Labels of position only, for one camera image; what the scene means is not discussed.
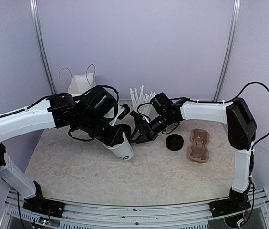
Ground white wrapped straws bundle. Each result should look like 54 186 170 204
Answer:
129 85 156 111

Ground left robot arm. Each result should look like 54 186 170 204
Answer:
0 85 128 212

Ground right aluminium frame post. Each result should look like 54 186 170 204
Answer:
213 0 241 102

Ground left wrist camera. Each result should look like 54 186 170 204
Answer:
109 104 130 126

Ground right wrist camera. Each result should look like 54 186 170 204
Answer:
130 110 146 125

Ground brown cardboard cup carrier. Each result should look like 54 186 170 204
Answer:
188 128 210 163

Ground white paper takeout bag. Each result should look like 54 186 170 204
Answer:
58 64 96 96

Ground white paper cup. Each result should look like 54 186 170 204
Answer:
103 132 134 161

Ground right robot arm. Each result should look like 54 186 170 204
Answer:
126 83 269 212

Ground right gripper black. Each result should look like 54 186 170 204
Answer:
128 113 175 143

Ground left aluminium frame post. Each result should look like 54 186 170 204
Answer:
30 0 57 94

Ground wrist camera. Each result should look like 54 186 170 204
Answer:
130 110 146 125
109 104 130 126

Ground aluminium frame post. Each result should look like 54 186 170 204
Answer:
30 0 57 94
213 0 241 102

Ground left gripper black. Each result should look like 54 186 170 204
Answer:
78 112 124 147

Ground black coffee lid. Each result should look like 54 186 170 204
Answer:
166 134 184 151

